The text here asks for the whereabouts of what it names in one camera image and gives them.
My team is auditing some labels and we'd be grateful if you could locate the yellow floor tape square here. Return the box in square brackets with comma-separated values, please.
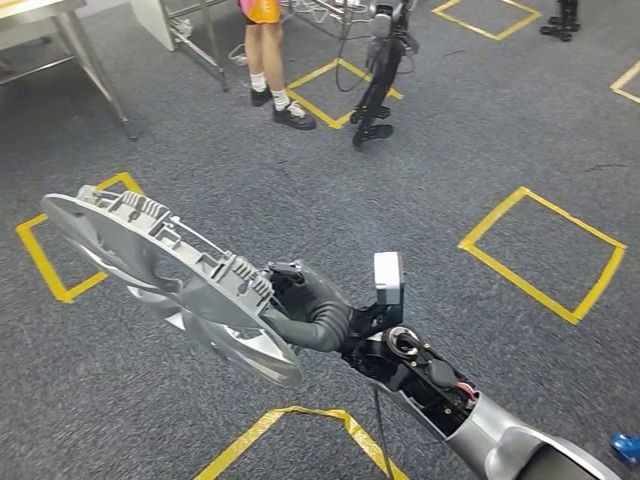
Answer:
[193, 405, 410, 480]
[610, 59, 640, 106]
[457, 185, 628, 327]

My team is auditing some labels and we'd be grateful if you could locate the silver wheel cover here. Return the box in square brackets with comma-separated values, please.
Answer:
[41, 184, 306, 390]

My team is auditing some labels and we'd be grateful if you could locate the black humanoid robot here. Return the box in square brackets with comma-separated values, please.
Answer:
[334, 0, 421, 150]

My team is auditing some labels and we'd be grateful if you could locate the stainless steel workbench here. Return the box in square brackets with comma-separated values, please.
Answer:
[0, 0, 140, 142]

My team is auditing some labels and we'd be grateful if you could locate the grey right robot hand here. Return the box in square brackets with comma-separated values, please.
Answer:
[260, 259, 346, 349]

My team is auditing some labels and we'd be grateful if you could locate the standing person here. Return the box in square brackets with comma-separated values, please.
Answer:
[238, 0, 318, 132]

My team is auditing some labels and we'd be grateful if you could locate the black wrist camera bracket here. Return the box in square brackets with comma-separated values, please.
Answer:
[349, 291, 405, 340]

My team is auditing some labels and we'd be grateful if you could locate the white cabinet panel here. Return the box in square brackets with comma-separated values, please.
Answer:
[128, 0, 177, 53]

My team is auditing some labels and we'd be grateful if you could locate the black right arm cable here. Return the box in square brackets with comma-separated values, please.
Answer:
[372, 387, 396, 480]

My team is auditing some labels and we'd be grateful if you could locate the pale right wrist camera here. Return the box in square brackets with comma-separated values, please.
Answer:
[374, 251, 405, 307]

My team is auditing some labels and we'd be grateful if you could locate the blue object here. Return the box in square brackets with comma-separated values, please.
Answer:
[611, 432, 640, 470]

